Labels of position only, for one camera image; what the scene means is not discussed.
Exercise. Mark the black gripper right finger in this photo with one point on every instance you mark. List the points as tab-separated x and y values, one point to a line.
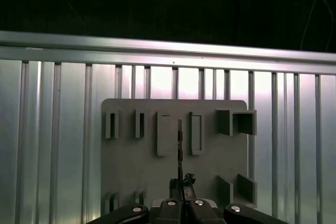
202	213

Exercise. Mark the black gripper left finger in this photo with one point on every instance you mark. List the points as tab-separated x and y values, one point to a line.
168	213

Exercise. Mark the RAM stick with black chips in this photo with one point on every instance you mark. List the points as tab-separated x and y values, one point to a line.
179	150

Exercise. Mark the grey plastic parts rack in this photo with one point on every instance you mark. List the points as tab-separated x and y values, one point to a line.
131	161

